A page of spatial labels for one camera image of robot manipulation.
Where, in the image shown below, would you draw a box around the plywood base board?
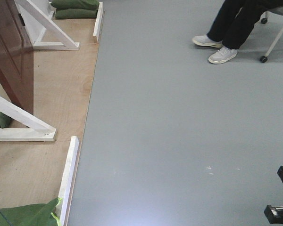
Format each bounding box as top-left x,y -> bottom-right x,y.
0,16 -> 104,226

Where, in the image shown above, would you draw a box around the upper green sandbag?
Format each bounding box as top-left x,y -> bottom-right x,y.
51,0 -> 100,10

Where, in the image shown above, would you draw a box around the white edge rail far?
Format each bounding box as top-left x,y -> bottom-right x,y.
92,2 -> 104,43

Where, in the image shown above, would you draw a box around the white edge rail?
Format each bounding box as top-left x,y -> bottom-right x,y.
56,136 -> 79,226
92,2 -> 104,43

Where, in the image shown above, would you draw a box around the white edge rail near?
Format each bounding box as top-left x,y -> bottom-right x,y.
56,136 -> 79,226

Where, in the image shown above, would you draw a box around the green sandbag near corner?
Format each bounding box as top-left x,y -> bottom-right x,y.
0,198 -> 62,226

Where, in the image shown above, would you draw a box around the grey office chair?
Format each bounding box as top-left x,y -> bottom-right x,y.
260,0 -> 283,63

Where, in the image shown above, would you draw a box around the brown wooden door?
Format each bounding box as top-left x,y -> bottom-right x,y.
0,0 -> 34,113

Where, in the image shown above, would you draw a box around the seated person black trousers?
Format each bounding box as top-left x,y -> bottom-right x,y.
207,0 -> 283,49

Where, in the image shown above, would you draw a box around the white sneaker right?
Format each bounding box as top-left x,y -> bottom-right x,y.
208,47 -> 238,64

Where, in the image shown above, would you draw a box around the white wooden door frame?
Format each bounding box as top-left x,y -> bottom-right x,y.
0,0 -> 80,142

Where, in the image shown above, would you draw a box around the white sneaker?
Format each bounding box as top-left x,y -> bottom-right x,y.
192,35 -> 223,48
208,47 -> 238,64

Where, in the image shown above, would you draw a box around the lower green sandbag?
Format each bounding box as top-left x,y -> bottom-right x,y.
55,8 -> 98,19

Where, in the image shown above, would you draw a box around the white sneaker left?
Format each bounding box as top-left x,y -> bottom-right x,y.
192,35 -> 223,48

